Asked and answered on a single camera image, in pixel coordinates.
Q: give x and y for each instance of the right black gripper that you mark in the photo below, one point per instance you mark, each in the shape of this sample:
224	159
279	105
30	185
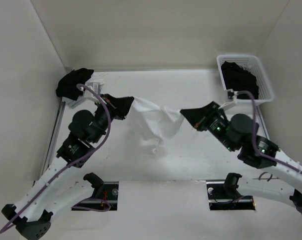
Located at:
199	116

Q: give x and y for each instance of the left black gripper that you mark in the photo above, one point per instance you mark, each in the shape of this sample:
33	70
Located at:
120	106

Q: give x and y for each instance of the white tank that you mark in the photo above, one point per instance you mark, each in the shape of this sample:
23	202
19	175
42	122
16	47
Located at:
95	83
153	124

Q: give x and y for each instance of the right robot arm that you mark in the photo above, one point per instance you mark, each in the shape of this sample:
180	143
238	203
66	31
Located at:
240	134

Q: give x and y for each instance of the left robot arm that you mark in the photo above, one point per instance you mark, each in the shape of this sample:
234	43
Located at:
33	215

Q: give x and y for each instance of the folded white tank top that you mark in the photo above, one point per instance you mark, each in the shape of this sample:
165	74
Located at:
95	83

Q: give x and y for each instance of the folded grey tank top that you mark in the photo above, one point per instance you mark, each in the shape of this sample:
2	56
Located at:
73	103

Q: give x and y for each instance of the black tank top in basket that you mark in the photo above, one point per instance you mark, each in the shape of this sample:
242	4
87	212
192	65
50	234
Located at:
239	79

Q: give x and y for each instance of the folded black tank top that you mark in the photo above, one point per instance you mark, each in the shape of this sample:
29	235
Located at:
67	86

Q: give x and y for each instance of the white plastic basket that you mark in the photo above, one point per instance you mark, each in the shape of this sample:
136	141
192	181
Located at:
253	65

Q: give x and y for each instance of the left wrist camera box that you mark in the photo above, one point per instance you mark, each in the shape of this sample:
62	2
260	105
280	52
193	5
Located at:
89	96

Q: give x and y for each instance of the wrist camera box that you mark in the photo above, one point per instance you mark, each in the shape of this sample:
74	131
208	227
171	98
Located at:
89	96
231	100

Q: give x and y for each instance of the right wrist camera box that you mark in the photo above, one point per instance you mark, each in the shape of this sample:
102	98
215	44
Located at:
231	100

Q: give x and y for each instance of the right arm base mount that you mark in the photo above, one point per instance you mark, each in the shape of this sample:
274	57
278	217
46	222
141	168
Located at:
220	200

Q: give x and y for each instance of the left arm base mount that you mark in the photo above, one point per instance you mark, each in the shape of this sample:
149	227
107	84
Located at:
103	200

